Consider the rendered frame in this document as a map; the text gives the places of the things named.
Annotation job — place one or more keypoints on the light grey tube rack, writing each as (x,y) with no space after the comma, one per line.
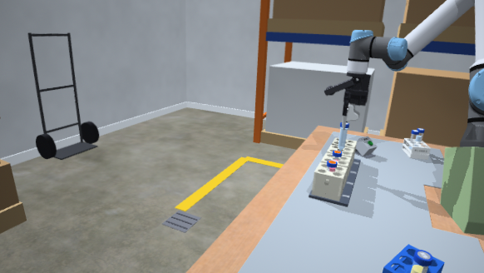
(418,151)

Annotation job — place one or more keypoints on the blue tube rack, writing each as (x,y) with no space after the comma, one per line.
(407,260)

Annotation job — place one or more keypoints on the grey flat mat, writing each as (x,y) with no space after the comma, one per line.
(387,211)

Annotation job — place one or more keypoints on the white bucket adapter with holes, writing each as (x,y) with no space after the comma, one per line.
(343,161)
(346,152)
(349,143)
(328,184)

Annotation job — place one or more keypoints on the grey sloped desk with green button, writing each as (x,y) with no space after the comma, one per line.
(365,146)

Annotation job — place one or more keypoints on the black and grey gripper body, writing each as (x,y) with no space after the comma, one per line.
(360,88)

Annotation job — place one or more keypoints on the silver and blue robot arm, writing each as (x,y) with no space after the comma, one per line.
(393,50)

